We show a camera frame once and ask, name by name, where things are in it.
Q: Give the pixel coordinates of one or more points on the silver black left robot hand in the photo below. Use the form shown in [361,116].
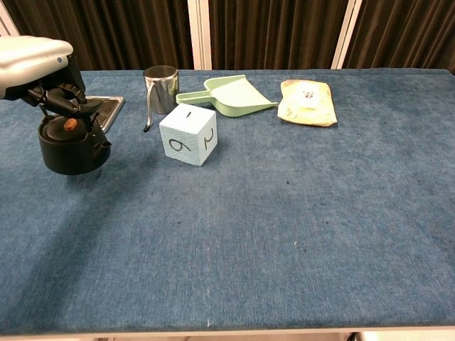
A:
[28,64]

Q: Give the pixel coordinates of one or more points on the black teapot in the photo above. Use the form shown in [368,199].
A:
[71,152]

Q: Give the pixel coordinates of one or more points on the black curtain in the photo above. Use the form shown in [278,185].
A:
[277,35]
[106,32]
[409,35]

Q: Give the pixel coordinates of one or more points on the silver kitchen scale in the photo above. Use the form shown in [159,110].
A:
[112,110]

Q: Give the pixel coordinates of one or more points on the light blue numbered cube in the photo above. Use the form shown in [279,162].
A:
[185,142]

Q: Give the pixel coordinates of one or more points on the mint green dustpan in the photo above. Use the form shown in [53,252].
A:
[238,97]

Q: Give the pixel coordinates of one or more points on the blue tablecloth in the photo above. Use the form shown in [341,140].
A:
[249,213]

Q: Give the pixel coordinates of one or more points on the beige snack packet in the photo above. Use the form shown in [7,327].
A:
[307,104]

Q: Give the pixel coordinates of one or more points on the white frame post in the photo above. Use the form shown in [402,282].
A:
[7,21]
[350,35]
[199,35]

